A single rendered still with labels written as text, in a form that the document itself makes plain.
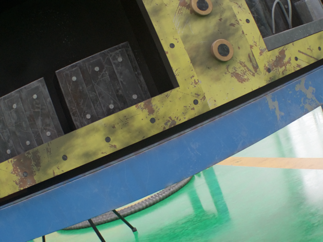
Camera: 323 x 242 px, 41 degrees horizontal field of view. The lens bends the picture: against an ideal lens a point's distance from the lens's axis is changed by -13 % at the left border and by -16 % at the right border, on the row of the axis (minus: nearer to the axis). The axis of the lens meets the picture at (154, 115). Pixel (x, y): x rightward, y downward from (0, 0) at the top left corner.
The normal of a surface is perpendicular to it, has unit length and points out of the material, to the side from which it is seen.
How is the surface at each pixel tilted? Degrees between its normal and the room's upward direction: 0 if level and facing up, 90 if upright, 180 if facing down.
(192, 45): 90
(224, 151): 90
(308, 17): 90
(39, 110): 90
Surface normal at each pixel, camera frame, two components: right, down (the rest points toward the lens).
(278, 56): 0.25, -0.05
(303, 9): -0.89, 0.38
